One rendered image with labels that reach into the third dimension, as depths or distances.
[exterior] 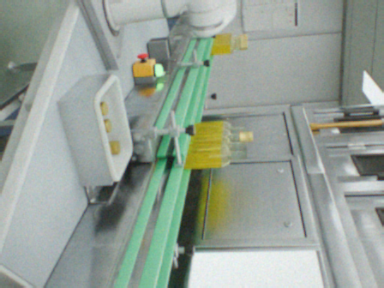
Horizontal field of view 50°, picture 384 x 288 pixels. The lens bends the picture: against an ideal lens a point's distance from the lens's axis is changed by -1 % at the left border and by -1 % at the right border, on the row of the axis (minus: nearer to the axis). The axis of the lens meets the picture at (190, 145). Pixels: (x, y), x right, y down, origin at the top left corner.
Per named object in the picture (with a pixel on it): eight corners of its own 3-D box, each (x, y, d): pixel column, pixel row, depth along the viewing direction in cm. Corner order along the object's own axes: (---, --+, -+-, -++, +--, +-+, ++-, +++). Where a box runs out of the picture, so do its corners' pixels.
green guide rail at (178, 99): (153, 135, 117) (180, 133, 115) (152, 132, 116) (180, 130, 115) (202, 14, 269) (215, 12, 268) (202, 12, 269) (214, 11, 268)
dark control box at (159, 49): (149, 62, 173) (168, 60, 172) (146, 43, 169) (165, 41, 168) (153, 56, 180) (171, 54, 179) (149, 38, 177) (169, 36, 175)
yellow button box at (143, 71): (134, 84, 149) (154, 82, 148) (130, 64, 146) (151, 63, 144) (138, 78, 155) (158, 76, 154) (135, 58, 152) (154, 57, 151)
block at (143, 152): (129, 165, 117) (153, 164, 116) (123, 135, 112) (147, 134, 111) (132, 159, 120) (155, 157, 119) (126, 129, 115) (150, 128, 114)
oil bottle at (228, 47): (198, 57, 237) (248, 52, 233) (197, 47, 235) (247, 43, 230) (199, 54, 242) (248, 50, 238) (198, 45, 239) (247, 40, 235)
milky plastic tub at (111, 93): (82, 187, 99) (117, 186, 98) (57, 100, 88) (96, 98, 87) (104, 152, 114) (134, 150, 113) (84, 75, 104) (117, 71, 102)
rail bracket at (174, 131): (154, 169, 117) (198, 167, 115) (144, 115, 109) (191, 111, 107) (156, 164, 119) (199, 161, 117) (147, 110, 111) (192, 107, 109)
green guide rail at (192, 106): (157, 158, 120) (183, 156, 119) (156, 154, 119) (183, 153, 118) (204, 25, 273) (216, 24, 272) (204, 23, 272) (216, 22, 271)
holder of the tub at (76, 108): (87, 204, 102) (117, 203, 100) (57, 101, 89) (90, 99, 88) (105, 168, 116) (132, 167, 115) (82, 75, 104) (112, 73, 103)
